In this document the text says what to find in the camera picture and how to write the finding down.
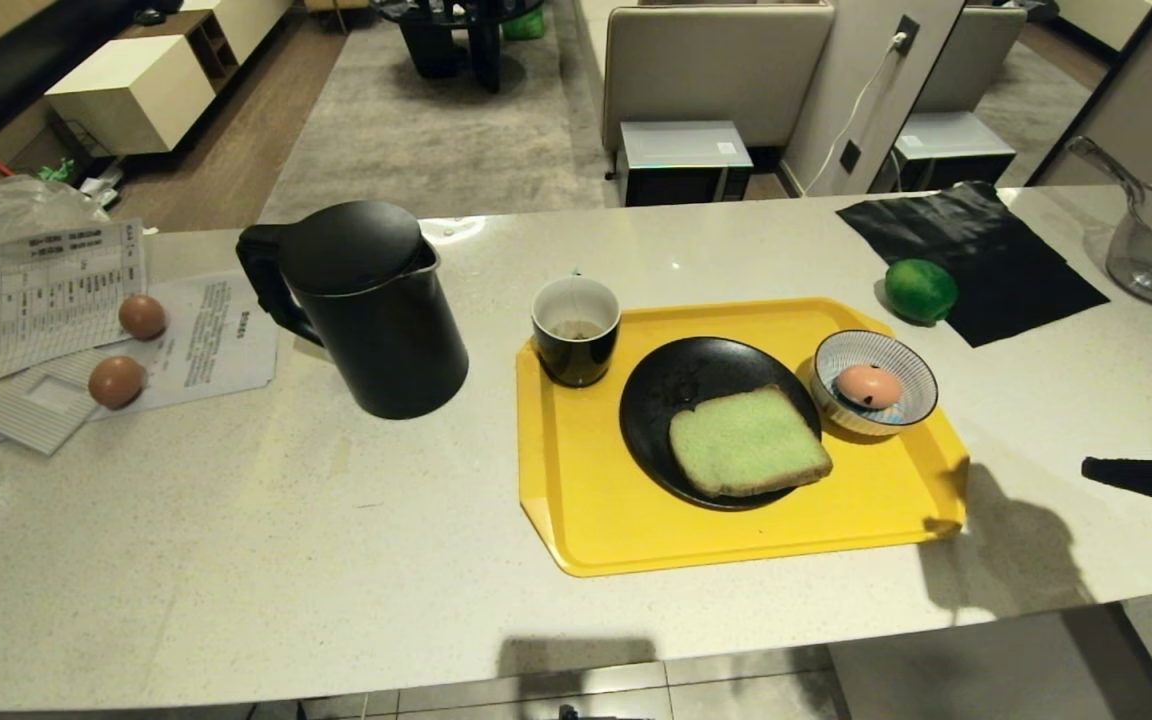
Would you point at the grey wall socket with plug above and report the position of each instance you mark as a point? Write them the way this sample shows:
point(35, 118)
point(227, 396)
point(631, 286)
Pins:
point(905, 36)

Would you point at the black cloth mat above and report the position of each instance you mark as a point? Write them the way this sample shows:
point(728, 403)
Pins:
point(986, 265)

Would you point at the clear plastic bag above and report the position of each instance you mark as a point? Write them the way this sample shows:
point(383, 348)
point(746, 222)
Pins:
point(8, 208)

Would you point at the black round plate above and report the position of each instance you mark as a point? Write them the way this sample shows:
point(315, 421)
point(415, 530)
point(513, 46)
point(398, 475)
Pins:
point(673, 400)

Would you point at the blue striped ceramic bowl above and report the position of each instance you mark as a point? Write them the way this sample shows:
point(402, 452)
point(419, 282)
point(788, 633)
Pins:
point(904, 365)

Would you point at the black wall socket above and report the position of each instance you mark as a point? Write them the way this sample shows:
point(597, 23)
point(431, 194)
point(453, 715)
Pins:
point(850, 157)

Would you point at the green lime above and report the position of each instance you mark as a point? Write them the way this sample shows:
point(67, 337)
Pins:
point(921, 290)

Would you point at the white striped card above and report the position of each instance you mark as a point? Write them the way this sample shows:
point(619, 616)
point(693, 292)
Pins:
point(38, 405)

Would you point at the white text paper sheet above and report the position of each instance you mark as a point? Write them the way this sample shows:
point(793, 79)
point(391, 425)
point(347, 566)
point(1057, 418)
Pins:
point(219, 340)

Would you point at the black coffee table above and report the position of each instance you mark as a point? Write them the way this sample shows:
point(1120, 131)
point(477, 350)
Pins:
point(466, 35)

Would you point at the yellow plastic tray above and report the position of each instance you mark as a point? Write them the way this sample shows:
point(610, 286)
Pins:
point(586, 480)

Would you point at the green bag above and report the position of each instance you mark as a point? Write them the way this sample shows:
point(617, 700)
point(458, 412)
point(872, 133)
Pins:
point(524, 25)

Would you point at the black electric kettle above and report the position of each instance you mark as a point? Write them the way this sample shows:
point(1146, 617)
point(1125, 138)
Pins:
point(386, 330)

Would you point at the brown egg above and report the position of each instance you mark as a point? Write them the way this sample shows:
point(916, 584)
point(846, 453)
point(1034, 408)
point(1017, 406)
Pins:
point(116, 381)
point(141, 316)

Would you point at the grey floor rug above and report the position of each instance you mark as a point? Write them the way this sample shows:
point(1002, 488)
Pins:
point(436, 140)

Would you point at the black television screen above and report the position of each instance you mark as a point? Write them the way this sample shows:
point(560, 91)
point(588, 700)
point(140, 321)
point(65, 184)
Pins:
point(6, 58)

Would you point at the cream cube cabinet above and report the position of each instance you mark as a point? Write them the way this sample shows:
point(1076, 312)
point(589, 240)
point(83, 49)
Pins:
point(126, 92)

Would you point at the printed table paper sheet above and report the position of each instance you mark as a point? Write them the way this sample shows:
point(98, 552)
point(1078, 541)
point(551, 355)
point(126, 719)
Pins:
point(24, 295)

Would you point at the pink spotted egg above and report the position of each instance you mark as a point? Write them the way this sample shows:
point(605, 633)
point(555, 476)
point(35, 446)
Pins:
point(868, 384)

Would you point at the black mug white inside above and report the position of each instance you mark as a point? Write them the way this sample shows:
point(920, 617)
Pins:
point(576, 355)

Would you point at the beige sofa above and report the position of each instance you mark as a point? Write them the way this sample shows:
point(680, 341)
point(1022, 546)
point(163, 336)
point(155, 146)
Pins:
point(716, 75)

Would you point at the green bread slice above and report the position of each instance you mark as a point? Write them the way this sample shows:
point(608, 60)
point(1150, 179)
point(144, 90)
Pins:
point(748, 442)

